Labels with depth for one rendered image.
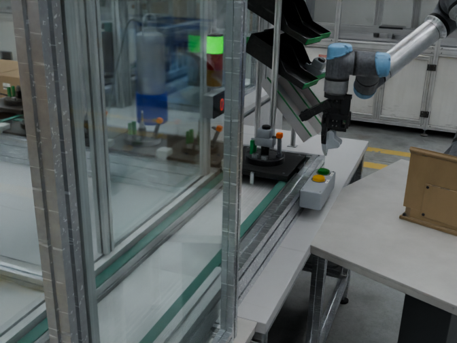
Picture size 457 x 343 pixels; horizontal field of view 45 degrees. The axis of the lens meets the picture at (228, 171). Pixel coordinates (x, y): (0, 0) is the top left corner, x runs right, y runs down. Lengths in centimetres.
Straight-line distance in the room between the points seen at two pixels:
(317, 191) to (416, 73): 421
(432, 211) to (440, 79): 411
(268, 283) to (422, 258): 46
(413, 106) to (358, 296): 323
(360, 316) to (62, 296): 235
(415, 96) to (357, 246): 434
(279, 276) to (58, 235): 94
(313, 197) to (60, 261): 122
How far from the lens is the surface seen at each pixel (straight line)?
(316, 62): 225
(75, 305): 65
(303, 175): 187
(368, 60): 175
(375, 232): 174
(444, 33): 202
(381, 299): 303
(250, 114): 320
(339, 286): 275
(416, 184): 180
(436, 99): 589
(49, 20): 54
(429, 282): 153
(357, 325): 281
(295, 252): 157
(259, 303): 135
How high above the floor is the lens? 162
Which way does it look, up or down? 21 degrees down
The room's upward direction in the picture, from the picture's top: 1 degrees clockwise
